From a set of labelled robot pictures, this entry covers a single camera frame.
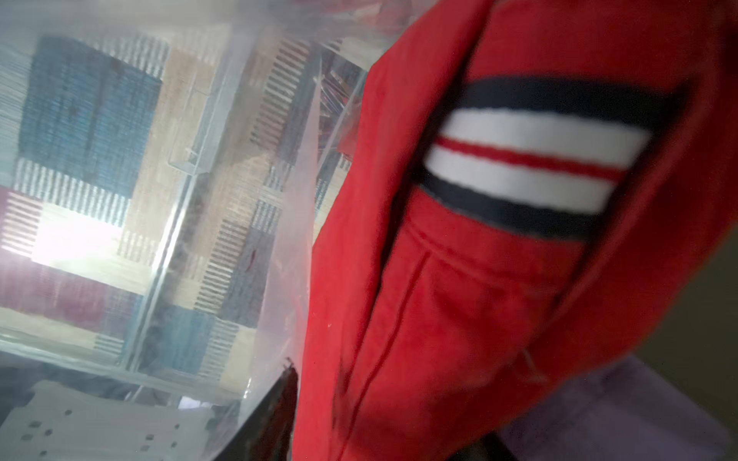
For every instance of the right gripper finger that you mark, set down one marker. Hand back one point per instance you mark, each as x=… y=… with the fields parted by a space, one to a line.
x=267 y=433

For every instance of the clear plastic vacuum bag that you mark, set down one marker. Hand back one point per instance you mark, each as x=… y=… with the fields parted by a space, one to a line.
x=165 y=169

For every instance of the red trousers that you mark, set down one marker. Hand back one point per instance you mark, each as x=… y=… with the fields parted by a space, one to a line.
x=533 y=183

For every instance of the lilac folded garment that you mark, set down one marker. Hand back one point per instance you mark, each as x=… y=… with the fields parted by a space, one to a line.
x=623 y=412

